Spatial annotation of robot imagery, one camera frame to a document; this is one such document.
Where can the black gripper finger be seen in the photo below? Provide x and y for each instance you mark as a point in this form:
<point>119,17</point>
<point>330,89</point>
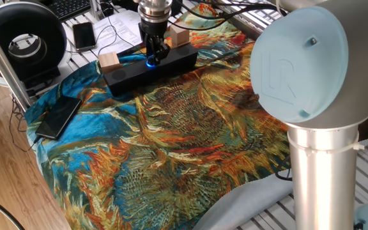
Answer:
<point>150,48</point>
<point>162,49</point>

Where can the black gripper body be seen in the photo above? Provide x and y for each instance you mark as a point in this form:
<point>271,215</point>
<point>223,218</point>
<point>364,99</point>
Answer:
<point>152,30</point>

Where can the black bar speaker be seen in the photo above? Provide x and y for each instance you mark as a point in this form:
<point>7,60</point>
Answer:
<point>133,76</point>

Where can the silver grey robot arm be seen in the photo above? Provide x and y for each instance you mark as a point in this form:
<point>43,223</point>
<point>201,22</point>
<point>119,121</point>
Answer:
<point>324,159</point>

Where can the light wooden block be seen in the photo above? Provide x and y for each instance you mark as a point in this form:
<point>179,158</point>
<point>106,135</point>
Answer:
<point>180,35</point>
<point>109,60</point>

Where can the printed white paper sheet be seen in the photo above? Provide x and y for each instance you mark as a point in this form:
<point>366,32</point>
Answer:
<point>126,24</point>

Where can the small black smartphone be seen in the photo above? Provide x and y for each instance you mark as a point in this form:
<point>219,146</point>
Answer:
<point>84,35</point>

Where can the black computer keyboard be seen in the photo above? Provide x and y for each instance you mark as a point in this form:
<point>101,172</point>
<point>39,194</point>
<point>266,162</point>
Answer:
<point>69,8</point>

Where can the sunflower painting print cloth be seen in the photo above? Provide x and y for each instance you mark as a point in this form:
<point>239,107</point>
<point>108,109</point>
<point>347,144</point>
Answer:
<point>187,134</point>

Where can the large black smartphone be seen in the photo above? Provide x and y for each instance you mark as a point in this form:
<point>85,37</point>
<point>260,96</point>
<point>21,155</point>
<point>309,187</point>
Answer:
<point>59,116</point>

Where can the silver metal pole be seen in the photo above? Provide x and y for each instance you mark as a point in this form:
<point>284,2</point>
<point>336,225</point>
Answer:
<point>2,60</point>

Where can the light grey cloth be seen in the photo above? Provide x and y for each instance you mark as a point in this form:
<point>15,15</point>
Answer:
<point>244,201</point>

